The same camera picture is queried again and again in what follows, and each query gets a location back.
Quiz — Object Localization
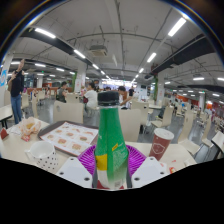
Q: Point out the ceiling air conditioning unit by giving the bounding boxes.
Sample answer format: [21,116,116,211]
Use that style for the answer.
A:
[89,44,109,58]

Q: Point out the ceiling lights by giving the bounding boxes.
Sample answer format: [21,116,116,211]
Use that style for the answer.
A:
[9,16,224,98]

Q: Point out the person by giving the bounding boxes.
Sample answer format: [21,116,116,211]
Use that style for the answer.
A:
[128,85,136,98]
[83,82,99,111]
[117,85,134,109]
[55,80,69,104]
[7,59,26,125]

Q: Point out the green plastic drink bottle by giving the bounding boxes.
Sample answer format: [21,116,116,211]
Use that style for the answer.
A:
[94,90,130,190]

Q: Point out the white paper slip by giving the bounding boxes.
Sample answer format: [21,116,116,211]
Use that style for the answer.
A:
[8,124,23,136]

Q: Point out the red paper cup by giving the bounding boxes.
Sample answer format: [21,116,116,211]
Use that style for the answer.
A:
[148,127,175,162]

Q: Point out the small red box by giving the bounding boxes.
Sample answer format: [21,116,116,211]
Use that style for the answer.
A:
[0,128,9,140]

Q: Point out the orange crumpled food wrapper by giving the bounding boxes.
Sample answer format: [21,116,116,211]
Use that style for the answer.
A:
[18,116,43,143]

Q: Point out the beige canteen chairs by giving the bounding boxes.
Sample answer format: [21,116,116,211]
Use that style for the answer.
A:
[3,89,224,158]

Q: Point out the dark tray with paper liner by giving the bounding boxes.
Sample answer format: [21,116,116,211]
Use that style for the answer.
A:
[37,120,100,158]

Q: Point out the white polka dot mug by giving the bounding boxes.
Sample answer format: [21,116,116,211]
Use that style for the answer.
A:
[24,140,59,174]

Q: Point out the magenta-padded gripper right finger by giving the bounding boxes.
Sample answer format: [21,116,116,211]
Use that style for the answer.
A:
[128,144,169,189]

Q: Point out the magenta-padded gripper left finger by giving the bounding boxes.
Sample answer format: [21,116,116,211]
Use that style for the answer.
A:
[55,144,98,189]

